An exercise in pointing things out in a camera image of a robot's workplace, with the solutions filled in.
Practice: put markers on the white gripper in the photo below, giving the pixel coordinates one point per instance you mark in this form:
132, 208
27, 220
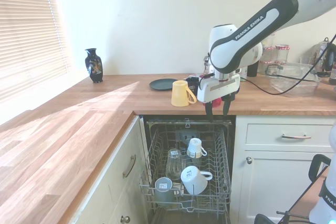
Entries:
218, 89

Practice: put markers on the large white mug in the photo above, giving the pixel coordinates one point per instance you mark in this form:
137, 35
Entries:
194, 182

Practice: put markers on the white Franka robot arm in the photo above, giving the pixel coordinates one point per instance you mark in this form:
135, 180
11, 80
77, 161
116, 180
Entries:
252, 27

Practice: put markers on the red mug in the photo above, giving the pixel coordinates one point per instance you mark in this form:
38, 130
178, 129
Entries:
216, 102

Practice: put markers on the plain black mug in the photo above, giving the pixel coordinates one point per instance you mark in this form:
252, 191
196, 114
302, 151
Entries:
191, 81

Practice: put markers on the yellow mug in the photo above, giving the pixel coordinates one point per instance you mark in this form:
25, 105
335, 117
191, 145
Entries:
179, 94

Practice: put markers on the small white ribbed mug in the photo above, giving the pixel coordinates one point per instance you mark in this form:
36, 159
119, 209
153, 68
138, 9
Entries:
194, 146

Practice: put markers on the built-in dishwasher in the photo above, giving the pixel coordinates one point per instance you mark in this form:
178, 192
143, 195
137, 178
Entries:
168, 118

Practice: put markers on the grey-blue mug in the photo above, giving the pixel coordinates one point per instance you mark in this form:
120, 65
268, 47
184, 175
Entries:
164, 190

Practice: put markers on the green drink can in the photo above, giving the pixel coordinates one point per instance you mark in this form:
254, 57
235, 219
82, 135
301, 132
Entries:
244, 74

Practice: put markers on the glass French press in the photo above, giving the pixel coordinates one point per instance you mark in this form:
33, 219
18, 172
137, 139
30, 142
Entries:
206, 65

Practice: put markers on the black supplement tub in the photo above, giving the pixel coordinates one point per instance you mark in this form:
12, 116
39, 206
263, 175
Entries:
252, 69

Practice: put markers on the glass jar gingham lid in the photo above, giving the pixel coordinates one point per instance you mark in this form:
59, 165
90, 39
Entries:
270, 55
263, 68
283, 54

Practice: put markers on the metal cabinet knob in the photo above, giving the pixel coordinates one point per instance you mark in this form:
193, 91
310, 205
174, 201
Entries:
249, 160
125, 219

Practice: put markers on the dark grey plate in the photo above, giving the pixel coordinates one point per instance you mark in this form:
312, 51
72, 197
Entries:
161, 84

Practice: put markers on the clear glass with label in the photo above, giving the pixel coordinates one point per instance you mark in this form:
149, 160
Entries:
173, 165

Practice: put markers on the clear plastic lidded container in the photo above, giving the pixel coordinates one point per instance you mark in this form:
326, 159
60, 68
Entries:
291, 77

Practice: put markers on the cream kitchen cabinet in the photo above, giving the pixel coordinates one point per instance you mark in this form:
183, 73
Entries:
110, 182
275, 182

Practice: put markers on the clear glass dome jar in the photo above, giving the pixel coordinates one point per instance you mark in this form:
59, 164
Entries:
313, 56

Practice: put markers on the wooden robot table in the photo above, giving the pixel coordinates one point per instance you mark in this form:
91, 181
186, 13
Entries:
307, 197

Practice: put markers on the black floral vase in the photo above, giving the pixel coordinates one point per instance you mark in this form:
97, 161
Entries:
94, 64

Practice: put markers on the cream venetian window blind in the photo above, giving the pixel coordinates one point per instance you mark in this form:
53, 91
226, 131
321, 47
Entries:
29, 30

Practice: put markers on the black camera stand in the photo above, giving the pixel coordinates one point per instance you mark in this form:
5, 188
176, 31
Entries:
265, 220

